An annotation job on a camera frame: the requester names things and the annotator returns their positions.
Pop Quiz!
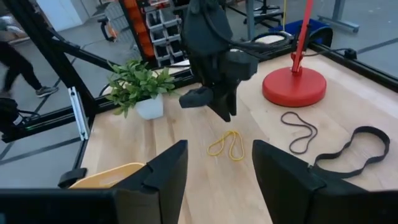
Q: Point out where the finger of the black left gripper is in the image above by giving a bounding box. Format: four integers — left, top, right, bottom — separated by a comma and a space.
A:
208, 86, 231, 123
229, 83, 240, 117

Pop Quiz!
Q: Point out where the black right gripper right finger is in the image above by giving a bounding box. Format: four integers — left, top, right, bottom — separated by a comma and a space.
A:
251, 139, 398, 224

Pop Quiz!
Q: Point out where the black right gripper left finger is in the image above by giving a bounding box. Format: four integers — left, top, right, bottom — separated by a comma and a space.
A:
112, 139, 190, 224

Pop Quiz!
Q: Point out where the yellow rubber band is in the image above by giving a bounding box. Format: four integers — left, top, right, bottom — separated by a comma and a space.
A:
206, 129, 246, 162

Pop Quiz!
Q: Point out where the thin black rubber band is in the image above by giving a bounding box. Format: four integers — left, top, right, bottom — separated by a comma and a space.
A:
280, 111, 318, 156

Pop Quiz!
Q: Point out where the wide black rubber band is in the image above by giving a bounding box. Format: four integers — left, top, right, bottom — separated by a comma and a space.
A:
312, 125, 391, 180

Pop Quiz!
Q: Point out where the yellow plastic bin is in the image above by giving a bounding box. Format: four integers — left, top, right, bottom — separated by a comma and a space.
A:
68, 162, 146, 190

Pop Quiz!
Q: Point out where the blue plastic floor bin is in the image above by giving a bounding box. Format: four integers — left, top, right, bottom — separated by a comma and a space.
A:
269, 17, 334, 48

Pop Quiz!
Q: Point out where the shelf rack with small bins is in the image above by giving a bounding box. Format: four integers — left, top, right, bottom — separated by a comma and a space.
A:
119, 0, 188, 68

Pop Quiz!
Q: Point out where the red desk lamp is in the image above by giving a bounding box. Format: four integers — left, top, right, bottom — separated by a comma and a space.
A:
261, 0, 328, 108

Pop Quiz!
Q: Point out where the green plant in white pot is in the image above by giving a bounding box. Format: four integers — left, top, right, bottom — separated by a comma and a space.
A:
104, 59, 177, 121

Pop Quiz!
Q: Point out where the black office chair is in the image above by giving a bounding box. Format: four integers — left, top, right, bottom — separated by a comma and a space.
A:
226, 0, 284, 26

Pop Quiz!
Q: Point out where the black table clamp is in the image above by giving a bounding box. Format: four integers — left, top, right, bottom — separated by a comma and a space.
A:
57, 167, 89, 189

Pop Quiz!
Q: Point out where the small black orange cart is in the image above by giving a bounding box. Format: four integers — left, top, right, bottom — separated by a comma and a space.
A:
97, 14, 119, 43

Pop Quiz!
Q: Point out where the person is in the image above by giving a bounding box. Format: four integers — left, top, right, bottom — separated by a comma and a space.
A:
0, 15, 60, 99

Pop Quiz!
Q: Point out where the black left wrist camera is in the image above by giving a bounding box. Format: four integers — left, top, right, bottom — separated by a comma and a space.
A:
228, 49, 259, 82

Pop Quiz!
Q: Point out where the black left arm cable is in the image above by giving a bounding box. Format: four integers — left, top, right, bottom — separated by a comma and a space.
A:
201, 9, 295, 54

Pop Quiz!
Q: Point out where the yellow cable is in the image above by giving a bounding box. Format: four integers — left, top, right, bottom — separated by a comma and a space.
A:
281, 0, 288, 32

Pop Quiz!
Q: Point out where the silver frame bracket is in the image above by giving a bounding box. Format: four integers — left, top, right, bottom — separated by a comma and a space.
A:
67, 86, 91, 142

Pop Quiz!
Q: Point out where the black device with cables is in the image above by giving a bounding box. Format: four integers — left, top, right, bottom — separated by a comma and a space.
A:
0, 97, 42, 138

